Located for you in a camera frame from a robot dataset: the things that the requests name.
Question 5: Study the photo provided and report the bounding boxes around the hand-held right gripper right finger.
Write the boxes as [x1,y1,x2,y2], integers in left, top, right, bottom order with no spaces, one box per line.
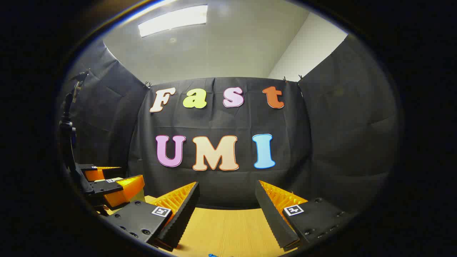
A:
[255,180,357,250]

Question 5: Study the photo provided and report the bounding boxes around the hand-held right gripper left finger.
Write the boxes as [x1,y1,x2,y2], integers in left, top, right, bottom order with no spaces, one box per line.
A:
[107,181,201,252]

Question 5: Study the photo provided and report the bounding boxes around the wooden desktop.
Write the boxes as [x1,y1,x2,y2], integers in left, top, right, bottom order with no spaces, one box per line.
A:
[96,195,307,257]

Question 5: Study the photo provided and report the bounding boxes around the black backdrop cloth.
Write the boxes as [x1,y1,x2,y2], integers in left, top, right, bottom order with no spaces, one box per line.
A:
[59,34,400,215]

